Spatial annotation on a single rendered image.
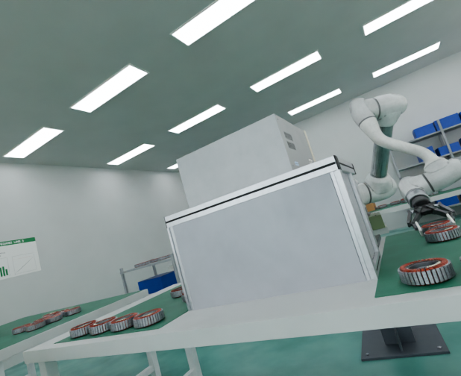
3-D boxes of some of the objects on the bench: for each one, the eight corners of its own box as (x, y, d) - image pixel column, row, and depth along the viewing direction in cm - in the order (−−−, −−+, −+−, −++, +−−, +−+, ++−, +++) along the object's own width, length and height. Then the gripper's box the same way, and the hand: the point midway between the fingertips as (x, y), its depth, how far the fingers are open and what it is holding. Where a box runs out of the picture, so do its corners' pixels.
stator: (419, 244, 111) (415, 234, 112) (439, 236, 116) (436, 226, 116) (450, 242, 101) (445, 230, 102) (470, 233, 105) (466, 222, 106)
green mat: (187, 281, 211) (187, 281, 211) (265, 263, 184) (265, 263, 184) (54, 344, 129) (54, 343, 129) (159, 328, 101) (159, 328, 101)
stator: (421, 233, 131) (417, 225, 131) (450, 227, 127) (447, 218, 127) (425, 237, 121) (422, 228, 121) (458, 230, 116) (454, 220, 117)
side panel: (224, 289, 139) (205, 221, 144) (230, 287, 138) (210, 219, 143) (188, 311, 115) (166, 228, 120) (194, 309, 114) (172, 226, 118)
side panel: (373, 259, 110) (343, 175, 115) (382, 257, 109) (351, 172, 113) (366, 280, 85) (329, 172, 90) (377, 279, 84) (339, 168, 89)
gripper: (450, 201, 139) (474, 229, 119) (394, 215, 147) (408, 244, 128) (447, 187, 136) (470, 214, 117) (390, 203, 145) (404, 230, 126)
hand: (436, 227), depth 124 cm, fingers closed on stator, 11 cm apart
